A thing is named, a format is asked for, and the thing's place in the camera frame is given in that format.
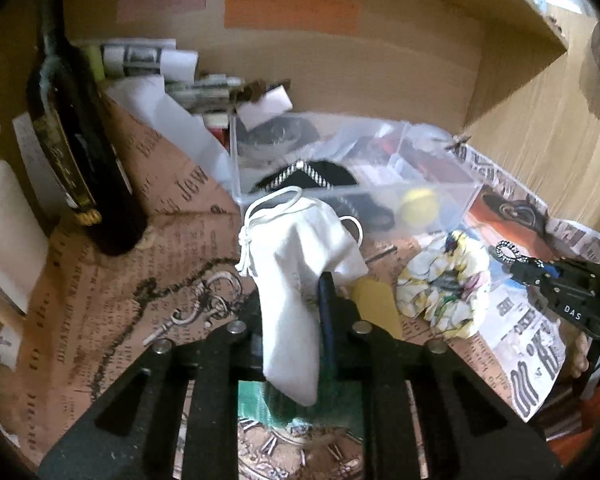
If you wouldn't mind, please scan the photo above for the white drawstring pouch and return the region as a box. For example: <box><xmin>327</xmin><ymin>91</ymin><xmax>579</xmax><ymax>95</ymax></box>
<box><xmin>236</xmin><ymin>186</ymin><xmax>368</xmax><ymax>406</ymax></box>

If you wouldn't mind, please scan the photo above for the dark wine bottle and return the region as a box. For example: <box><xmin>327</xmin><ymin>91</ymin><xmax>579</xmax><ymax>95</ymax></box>
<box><xmin>27</xmin><ymin>0</ymin><xmax>148</xmax><ymax>256</ymax></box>

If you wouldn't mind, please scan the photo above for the clear plastic storage box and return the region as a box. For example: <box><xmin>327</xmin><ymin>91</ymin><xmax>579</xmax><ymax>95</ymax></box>
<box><xmin>230</xmin><ymin>113</ymin><xmax>481</xmax><ymax>240</ymax></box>

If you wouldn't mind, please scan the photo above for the yellow ball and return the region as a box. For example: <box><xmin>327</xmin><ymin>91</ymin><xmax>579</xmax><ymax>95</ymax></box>
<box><xmin>398</xmin><ymin>188</ymin><xmax>440</xmax><ymax>226</ymax></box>

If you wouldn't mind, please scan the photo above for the beige cylindrical roll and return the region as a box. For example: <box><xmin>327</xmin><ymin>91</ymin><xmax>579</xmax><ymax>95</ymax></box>
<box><xmin>0</xmin><ymin>160</ymin><xmax>48</xmax><ymax>313</ymax></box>

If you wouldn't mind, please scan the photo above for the green knitted cloth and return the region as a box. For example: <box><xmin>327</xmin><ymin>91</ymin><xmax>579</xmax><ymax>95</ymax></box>
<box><xmin>237</xmin><ymin>382</ymin><xmax>364</xmax><ymax>437</ymax></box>

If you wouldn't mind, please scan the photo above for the floral fabric scrunchie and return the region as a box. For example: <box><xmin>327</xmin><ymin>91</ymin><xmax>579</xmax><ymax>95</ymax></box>
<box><xmin>396</xmin><ymin>230</ymin><xmax>492</xmax><ymax>339</ymax></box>

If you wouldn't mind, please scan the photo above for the yellow sponge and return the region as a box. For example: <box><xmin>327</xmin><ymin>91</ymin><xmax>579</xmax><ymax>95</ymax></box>
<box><xmin>350</xmin><ymin>278</ymin><xmax>402</xmax><ymax>339</ymax></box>

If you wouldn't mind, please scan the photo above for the printed newspaper mat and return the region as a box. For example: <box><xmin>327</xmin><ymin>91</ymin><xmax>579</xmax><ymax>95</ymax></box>
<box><xmin>0</xmin><ymin>102</ymin><xmax>239</xmax><ymax>464</ymax></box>

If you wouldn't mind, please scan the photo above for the orange sticky note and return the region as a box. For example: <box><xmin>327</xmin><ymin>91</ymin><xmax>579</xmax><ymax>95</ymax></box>
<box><xmin>224</xmin><ymin>0</ymin><xmax>360</xmax><ymax>36</ymax></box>

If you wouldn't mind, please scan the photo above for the black studded headband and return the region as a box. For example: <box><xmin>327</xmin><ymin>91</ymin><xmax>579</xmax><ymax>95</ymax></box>
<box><xmin>250</xmin><ymin>159</ymin><xmax>396</xmax><ymax>232</ymax></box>

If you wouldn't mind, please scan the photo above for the person's hand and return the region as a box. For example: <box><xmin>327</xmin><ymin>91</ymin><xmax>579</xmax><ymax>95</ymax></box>
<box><xmin>569</xmin><ymin>331</ymin><xmax>600</xmax><ymax>380</ymax></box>

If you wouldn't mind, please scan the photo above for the stack of papers and magazines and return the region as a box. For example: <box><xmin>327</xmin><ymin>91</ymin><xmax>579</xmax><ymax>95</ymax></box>
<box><xmin>74</xmin><ymin>38</ymin><xmax>292</xmax><ymax>150</ymax></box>

